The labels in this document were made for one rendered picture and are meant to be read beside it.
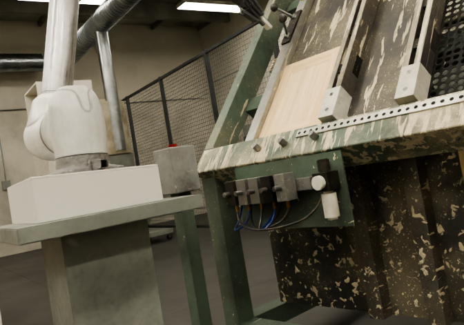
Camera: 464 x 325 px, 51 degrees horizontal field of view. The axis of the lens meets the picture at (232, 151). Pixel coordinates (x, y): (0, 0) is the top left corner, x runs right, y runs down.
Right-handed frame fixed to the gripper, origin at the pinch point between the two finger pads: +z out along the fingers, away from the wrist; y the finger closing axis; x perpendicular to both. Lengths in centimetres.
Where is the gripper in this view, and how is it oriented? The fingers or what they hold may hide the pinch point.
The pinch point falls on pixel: (264, 23)
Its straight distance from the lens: 224.1
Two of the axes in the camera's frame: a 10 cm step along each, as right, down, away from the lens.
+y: -3.3, 8.3, -4.5
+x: 6.6, -1.4, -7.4
